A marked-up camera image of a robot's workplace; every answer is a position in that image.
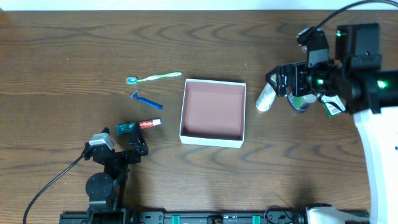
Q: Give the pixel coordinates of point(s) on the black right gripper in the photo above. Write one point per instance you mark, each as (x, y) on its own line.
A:
(292, 79)

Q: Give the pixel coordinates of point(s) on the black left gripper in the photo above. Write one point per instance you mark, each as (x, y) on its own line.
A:
(123, 156)

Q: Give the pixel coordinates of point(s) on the green white soap box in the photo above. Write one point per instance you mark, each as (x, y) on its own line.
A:
(332, 104)

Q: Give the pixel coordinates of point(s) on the red green toothpaste tube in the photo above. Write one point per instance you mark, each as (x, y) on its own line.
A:
(127, 128)

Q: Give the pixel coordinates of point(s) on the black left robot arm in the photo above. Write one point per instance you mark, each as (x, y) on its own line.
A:
(106, 189)

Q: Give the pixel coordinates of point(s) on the black mounting rail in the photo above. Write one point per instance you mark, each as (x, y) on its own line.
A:
(273, 215)

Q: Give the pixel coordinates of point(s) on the green white toothbrush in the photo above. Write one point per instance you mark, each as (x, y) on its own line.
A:
(135, 80)

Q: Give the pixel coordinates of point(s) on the blue disposable razor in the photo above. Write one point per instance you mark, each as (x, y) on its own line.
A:
(145, 100)

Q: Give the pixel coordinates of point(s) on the white box with pink interior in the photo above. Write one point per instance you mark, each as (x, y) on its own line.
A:
(213, 113)

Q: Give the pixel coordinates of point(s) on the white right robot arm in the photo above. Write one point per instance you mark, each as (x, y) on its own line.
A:
(370, 93)

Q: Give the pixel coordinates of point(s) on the clear hand sanitizer bottle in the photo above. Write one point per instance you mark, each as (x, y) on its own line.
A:
(301, 103)

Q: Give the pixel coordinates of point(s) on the white lotion tube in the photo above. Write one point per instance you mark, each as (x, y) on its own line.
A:
(265, 99)

